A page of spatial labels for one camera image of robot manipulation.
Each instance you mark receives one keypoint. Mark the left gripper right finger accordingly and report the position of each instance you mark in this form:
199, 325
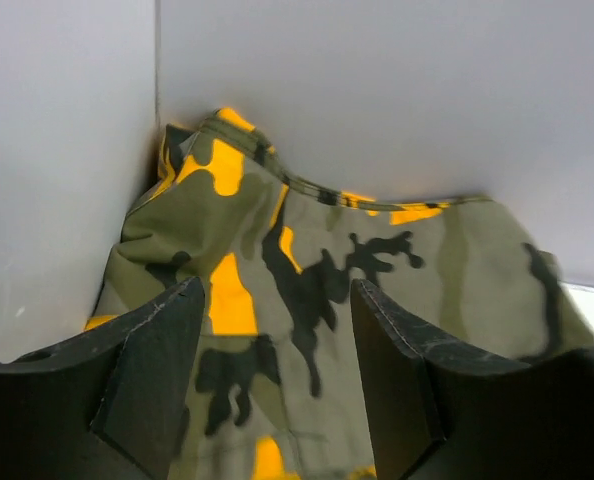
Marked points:
440, 408

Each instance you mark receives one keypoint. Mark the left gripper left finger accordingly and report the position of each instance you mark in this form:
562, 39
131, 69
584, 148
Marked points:
108, 403

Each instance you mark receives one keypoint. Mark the olive yellow camouflage trousers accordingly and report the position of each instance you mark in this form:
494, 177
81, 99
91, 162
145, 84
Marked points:
275, 390

